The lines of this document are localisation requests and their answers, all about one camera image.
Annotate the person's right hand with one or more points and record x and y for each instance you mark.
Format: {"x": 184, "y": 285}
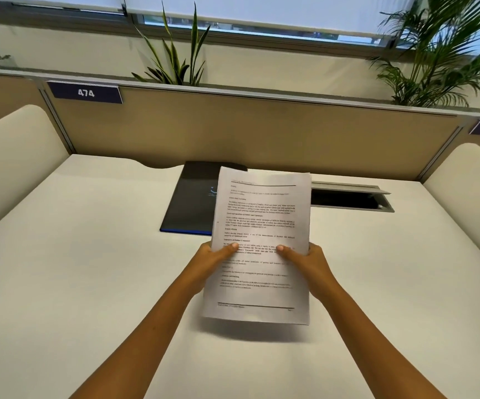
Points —
{"x": 312, "y": 268}

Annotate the beige desk partition panel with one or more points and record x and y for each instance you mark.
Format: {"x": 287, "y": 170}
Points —
{"x": 248, "y": 128}

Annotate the snake plant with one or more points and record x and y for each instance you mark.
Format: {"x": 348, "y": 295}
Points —
{"x": 175, "y": 53}

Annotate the person's left thumb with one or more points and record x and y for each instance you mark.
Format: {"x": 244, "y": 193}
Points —
{"x": 226, "y": 251}

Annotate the person's right thumb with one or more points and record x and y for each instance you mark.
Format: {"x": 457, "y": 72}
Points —
{"x": 288, "y": 254}

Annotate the palm plant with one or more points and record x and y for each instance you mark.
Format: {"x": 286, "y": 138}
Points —
{"x": 439, "y": 49}

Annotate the printed white paper stack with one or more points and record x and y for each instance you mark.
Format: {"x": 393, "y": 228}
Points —
{"x": 260, "y": 228}

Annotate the beige side partition panel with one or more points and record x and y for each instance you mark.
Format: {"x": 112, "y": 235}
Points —
{"x": 9, "y": 99}

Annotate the cream side divider panel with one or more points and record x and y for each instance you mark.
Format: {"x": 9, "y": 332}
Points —
{"x": 470, "y": 199}
{"x": 13, "y": 162}

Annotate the black document folder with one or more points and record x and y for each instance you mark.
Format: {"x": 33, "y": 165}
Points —
{"x": 190, "y": 199}

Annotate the person's left hand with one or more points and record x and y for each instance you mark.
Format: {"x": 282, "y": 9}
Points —
{"x": 206, "y": 263}

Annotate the person's left forearm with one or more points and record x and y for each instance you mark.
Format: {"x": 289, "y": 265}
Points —
{"x": 140, "y": 340}

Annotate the white window roller blind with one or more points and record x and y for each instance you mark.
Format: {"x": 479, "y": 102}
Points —
{"x": 265, "y": 12}

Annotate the person's right forearm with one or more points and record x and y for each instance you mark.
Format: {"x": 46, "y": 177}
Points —
{"x": 373, "y": 344}

